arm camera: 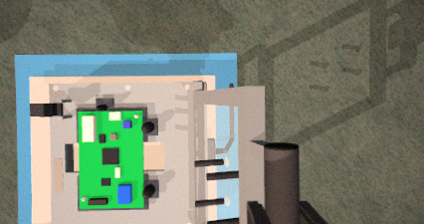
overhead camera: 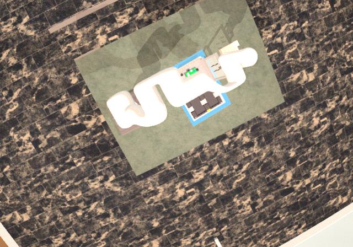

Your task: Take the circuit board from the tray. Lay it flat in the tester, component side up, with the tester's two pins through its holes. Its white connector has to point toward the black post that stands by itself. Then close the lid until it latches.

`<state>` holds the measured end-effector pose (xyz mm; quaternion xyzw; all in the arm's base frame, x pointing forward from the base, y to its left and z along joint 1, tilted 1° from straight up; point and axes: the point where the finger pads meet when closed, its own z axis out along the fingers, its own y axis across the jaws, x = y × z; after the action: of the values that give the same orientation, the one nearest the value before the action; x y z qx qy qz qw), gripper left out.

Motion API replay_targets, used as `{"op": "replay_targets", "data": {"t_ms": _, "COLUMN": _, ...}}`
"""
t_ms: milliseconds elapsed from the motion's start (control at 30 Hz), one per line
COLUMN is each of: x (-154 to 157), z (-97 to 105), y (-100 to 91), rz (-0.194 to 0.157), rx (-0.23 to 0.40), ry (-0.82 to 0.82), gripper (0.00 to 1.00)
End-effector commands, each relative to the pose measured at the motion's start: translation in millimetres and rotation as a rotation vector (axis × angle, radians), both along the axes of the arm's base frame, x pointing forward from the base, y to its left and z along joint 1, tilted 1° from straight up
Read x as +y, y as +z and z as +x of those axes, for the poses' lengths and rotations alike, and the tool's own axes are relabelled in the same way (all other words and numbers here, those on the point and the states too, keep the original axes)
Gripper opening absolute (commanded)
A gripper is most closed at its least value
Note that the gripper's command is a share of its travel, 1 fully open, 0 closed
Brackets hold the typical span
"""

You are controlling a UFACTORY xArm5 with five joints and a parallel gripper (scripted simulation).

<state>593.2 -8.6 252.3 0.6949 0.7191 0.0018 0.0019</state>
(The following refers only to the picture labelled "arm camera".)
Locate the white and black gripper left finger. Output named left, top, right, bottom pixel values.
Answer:
left=247, top=201, right=272, bottom=224

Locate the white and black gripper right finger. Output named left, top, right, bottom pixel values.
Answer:
left=300, top=201, right=327, bottom=224

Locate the green circuit board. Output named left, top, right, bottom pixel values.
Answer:
left=78, top=111, right=144, bottom=209

